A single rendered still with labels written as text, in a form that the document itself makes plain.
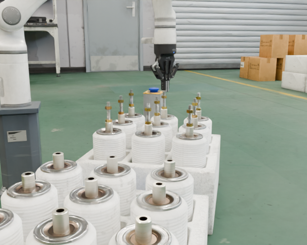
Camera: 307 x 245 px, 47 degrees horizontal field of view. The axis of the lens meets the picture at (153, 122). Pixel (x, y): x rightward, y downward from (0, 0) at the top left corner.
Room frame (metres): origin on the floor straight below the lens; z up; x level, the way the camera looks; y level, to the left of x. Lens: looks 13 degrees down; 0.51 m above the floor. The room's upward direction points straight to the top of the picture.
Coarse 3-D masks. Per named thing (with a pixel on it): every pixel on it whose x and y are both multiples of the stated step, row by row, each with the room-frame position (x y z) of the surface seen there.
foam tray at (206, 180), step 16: (80, 160) 0.94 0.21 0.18; (96, 160) 0.94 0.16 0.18; (128, 160) 0.95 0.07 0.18; (208, 160) 0.94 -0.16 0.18; (144, 176) 0.89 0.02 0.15; (192, 176) 0.86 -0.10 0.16; (208, 176) 0.85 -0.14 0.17; (208, 192) 0.85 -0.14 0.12; (208, 208) 0.85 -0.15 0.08; (208, 224) 0.85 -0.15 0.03
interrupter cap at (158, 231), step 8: (152, 224) 0.45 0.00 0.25; (120, 232) 0.43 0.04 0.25; (128, 232) 0.43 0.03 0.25; (152, 232) 0.44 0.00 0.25; (160, 232) 0.43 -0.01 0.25; (168, 232) 0.43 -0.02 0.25; (120, 240) 0.41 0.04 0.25; (128, 240) 0.42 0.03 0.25; (152, 240) 0.42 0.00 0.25; (160, 240) 0.42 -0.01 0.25; (168, 240) 0.41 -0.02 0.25
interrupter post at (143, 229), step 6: (138, 216) 0.43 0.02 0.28; (144, 216) 0.43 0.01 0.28; (138, 222) 0.41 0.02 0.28; (144, 222) 0.41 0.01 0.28; (150, 222) 0.42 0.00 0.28; (138, 228) 0.41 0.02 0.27; (144, 228) 0.41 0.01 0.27; (150, 228) 0.42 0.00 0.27; (138, 234) 0.41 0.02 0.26; (144, 234) 0.41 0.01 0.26; (150, 234) 0.42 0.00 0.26; (138, 240) 0.41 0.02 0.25; (144, 240) 0.41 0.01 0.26; (150, 240) 0.42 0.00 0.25
